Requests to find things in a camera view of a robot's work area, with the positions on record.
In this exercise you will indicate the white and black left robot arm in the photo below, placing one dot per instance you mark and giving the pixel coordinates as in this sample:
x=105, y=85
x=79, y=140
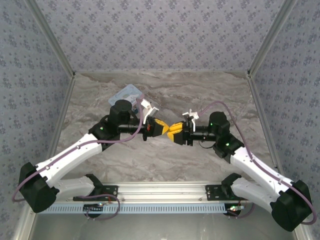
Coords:
x=72, y=152

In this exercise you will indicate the small LED circuit board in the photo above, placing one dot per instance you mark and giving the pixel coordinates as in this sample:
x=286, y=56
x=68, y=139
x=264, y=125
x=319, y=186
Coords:
x=234, y=208
x=94, y=207

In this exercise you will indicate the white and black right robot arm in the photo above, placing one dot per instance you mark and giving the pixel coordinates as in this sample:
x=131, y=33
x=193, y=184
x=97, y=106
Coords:
x=260, y=172

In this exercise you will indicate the grey metal panel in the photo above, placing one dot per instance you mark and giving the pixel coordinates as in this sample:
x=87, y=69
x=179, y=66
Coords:
x=160, y=227

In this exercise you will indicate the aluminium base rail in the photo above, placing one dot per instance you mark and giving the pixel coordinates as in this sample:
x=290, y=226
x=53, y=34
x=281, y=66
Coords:
x=160, y=191

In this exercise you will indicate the blue cartoon tin box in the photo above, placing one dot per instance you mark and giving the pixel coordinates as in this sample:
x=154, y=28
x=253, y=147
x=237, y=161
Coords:
x=125, y=93

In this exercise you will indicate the aluminium frame post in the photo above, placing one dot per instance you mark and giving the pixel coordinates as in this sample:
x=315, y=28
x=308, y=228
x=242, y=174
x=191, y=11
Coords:
x=272, y=35
x=50, y=37

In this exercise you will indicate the aluminium frame side rail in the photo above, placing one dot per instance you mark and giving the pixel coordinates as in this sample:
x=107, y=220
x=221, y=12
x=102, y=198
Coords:
x=58, y=130
x=262, y=117

